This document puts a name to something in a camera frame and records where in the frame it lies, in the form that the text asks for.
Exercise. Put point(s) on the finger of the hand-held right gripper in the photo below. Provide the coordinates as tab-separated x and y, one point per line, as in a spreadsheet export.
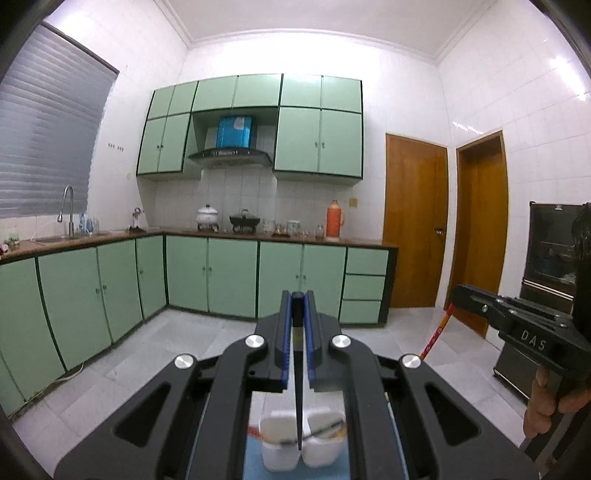
489	302
466	311

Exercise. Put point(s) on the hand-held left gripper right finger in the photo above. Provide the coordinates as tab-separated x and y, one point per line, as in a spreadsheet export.
309	341

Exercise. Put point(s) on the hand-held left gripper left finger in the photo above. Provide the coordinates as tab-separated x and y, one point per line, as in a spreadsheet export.
286	341

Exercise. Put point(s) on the black chopstick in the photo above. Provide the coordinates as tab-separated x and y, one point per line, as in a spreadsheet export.
299	369

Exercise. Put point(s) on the white two-compartment utensil container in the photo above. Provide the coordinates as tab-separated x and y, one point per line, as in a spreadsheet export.
277	457

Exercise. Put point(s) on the person's right hand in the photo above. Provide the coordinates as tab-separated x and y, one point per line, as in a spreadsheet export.
538	406

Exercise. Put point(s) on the black glass-door oven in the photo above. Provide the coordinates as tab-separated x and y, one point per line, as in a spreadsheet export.
549	258

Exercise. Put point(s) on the green drawer stack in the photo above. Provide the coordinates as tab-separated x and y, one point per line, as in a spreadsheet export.
364	281

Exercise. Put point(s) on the green stove base cabinets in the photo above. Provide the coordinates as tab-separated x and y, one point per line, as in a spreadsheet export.
231	277

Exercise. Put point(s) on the closed wooden door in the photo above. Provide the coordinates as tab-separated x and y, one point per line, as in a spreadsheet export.
415	221

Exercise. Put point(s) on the row of glass jars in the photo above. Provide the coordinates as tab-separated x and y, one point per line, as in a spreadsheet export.
293	228

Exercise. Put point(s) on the orange thermos flask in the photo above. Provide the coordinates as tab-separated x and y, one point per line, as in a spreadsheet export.
334	221

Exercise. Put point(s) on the black wok with lid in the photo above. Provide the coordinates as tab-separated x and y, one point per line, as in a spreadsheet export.
244	220

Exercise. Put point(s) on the white cooking pot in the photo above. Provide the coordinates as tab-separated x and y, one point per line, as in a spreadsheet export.
207	216

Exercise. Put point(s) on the small countertop appliance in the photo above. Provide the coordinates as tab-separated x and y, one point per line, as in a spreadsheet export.
137	220

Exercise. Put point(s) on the black range hood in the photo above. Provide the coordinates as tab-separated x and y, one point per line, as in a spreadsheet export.
231	157

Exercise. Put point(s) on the blue range hood chimney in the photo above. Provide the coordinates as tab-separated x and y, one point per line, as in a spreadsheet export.
234	131

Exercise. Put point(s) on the green sink base cabinets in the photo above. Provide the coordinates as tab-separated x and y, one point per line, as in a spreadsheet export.
69	304

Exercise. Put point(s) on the cluster of clear bottles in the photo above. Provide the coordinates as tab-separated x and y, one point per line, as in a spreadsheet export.
88	225

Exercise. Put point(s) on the steel kitchen faucet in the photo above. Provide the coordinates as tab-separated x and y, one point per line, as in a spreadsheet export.
69	207

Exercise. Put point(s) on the small potted plant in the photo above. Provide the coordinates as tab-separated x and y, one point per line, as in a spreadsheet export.
12	240

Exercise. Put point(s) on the grey window blind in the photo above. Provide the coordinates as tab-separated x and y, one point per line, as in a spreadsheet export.
46	129

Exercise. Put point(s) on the wooden door with frame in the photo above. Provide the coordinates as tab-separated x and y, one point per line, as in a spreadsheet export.
480	230

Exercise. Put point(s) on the tall green wall cabinet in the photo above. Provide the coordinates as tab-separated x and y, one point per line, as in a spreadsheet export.
318	134

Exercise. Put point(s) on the green angled wall cabinet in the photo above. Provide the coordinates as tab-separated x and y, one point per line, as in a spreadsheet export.
161	138

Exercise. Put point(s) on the short green wall cabinet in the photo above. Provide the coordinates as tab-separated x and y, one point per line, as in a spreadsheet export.
235	91

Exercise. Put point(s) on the row of wall hooks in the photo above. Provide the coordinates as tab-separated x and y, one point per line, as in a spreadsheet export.
116	147

